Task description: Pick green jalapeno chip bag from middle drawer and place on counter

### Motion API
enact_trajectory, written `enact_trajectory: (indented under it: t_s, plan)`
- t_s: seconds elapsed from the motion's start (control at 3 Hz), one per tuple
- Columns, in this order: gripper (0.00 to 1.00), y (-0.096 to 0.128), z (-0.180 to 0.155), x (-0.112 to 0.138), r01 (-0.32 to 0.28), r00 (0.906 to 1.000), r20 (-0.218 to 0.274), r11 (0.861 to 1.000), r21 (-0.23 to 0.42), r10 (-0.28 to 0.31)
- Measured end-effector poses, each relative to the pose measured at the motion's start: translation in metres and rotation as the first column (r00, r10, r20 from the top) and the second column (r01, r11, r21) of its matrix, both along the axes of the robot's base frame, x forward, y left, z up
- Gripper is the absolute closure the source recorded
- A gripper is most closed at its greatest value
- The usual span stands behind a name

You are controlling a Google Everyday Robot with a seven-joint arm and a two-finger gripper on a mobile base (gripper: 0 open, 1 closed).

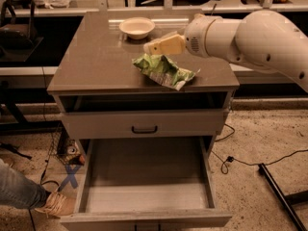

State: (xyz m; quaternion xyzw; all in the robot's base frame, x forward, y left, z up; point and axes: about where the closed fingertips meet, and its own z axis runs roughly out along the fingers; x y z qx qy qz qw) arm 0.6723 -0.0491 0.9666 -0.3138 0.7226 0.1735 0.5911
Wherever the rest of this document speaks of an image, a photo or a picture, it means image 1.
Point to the white paper bowl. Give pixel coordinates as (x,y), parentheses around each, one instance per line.
(137,27)

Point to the green jalapeno chip bag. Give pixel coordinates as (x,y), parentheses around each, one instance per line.
(163,70)

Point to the blue jeans leg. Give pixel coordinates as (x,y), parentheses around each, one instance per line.
(18,191)

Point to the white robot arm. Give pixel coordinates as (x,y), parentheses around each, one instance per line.
(265,41)

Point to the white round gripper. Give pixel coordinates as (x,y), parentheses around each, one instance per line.
(194,37)

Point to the open grey middle drawer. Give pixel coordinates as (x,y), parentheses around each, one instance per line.
(147,184)

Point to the grey upper drawer black handle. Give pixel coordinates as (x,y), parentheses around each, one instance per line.
(111,125)

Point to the tan sneaker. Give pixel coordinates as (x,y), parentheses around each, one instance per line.
(58,205)

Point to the blue tape cross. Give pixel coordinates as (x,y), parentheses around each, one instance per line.
(70,177)

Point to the black wire basket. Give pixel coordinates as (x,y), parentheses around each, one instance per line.
(60,141)

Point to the soda can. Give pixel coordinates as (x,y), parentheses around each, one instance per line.
(71,150)

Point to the black chair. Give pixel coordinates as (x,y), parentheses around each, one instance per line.
(17,41)

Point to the black metal stand leg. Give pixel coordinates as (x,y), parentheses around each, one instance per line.
(287,201)

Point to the grey drawer cabinet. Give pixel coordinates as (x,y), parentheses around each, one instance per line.
(97,75)

